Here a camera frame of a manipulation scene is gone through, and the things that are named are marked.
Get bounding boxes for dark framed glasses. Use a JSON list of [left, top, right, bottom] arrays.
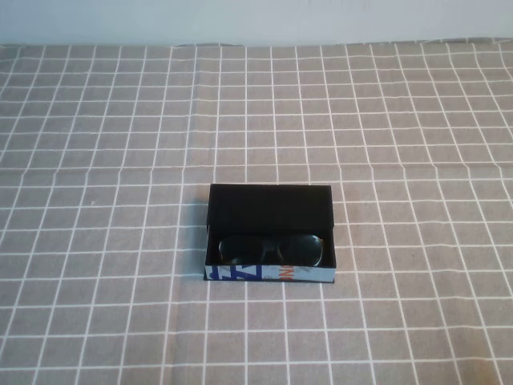
[[218, 234, 326, 269]]

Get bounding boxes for black printed glasses case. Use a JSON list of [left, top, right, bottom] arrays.
[[203, 183, 337, 286]]

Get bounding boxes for grey white-checked tablecloth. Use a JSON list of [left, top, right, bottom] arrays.
[[0, 37, 513, 385]]

